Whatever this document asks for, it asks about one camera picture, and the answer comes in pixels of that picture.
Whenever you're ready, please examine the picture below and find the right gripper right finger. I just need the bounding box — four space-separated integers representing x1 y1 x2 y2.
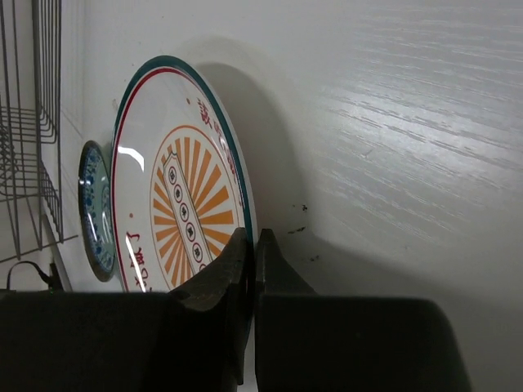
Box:
254 229 472 391

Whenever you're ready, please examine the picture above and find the blue floral small plate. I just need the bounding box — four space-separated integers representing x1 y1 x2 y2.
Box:
78 140 115 282

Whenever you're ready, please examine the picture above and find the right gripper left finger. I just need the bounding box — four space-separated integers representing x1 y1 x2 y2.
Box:
1 229 250 391

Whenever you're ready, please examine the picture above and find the grey wire dish rack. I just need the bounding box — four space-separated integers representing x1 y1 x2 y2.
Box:
1 1 67 263

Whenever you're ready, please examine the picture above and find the orange sunburst plate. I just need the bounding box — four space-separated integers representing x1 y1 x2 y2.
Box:
110 55 257 292

